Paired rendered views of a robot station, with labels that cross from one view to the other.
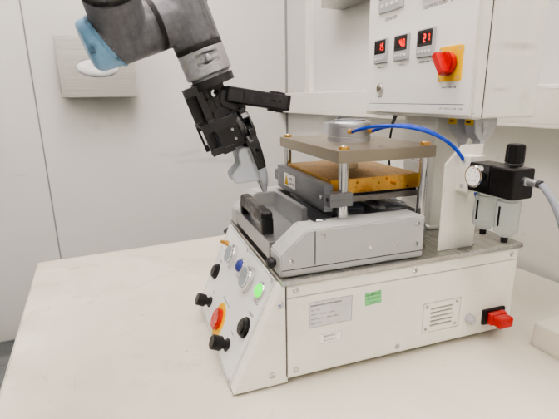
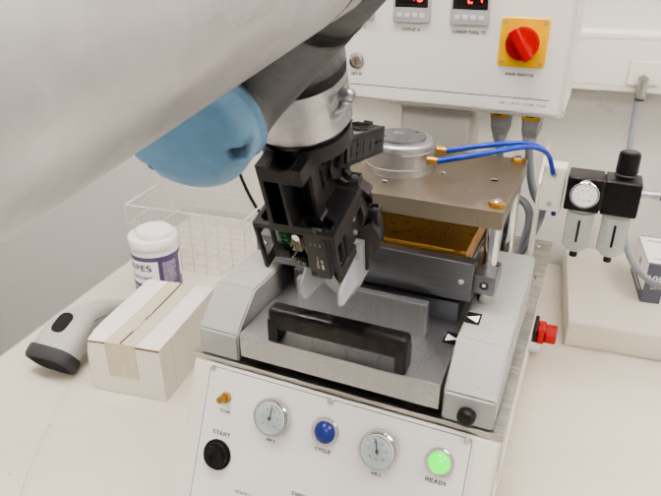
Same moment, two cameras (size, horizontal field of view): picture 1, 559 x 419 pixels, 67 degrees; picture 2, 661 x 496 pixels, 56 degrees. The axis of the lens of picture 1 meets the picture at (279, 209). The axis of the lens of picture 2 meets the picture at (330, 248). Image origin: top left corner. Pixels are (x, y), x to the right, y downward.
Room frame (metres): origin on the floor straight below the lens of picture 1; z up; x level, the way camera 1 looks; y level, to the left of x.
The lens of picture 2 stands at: (0.39, 0.43, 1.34)
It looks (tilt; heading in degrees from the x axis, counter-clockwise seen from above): 26 degrees down; 312
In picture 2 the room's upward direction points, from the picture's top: straight up
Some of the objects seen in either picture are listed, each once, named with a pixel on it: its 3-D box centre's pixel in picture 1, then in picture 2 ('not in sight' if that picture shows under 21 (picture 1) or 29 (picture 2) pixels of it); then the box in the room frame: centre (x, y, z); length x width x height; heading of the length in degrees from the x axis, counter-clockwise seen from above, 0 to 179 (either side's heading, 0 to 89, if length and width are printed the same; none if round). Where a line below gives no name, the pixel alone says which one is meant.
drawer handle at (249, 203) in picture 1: (255, 212); (336, 336); (0.73, 0.04, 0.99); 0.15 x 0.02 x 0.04; 19
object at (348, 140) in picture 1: (368, 154); (421, 181); (0.78, -0.17, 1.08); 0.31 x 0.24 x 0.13; 19
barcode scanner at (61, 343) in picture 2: not in sight; (85, 324); (1.25, 0.07, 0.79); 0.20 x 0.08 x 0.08; 114
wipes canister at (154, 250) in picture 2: not in sight; (156, 265); (1.28, -0.09, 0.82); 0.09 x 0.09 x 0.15
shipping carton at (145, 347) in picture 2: not in sight; (156, 336); (1.13, 0.02, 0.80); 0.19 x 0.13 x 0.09; 114
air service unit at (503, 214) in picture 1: (492, 191); (596, 207); (0.62, -0.32, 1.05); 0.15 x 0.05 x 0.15; 19
